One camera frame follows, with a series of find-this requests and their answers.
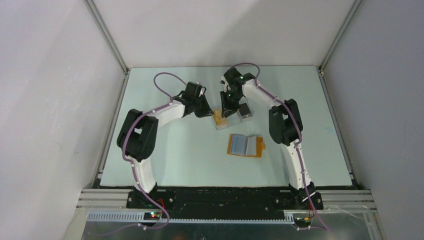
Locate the right aluminium frame rail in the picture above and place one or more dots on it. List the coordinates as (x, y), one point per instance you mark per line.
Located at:
(321, 71)

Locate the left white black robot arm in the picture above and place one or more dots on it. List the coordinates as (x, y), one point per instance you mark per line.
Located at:
(138, 134)

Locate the orange leather card holder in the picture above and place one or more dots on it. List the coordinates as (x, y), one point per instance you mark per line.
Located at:
(247, 146)

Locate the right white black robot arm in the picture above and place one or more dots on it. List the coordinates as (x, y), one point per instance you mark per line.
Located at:
(284, 124)

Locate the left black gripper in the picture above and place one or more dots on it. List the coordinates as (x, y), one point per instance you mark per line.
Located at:
(207, 111)

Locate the aluminium frame rail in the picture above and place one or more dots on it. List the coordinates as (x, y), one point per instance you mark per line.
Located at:
(321, 71)
(122, 84)

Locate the grey slotted cable duct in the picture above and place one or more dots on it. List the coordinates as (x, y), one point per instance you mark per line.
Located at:
(137, 217)

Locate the black credit card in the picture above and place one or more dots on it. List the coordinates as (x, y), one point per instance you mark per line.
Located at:
(245, 112)

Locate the left aluminium frame rail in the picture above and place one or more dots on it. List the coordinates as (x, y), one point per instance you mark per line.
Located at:
(122, 84)

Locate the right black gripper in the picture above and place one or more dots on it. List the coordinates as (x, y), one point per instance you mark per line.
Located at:
(227, 108)

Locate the clear plastic card tray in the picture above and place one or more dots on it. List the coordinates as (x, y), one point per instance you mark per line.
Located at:
(234, 119)

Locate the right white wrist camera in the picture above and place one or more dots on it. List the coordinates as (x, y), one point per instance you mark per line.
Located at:
(224, 82)

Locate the left controller circuit board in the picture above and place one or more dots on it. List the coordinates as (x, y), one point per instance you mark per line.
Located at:
(152, 216)

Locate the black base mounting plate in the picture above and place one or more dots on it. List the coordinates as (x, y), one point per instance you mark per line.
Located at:
(225, 203)

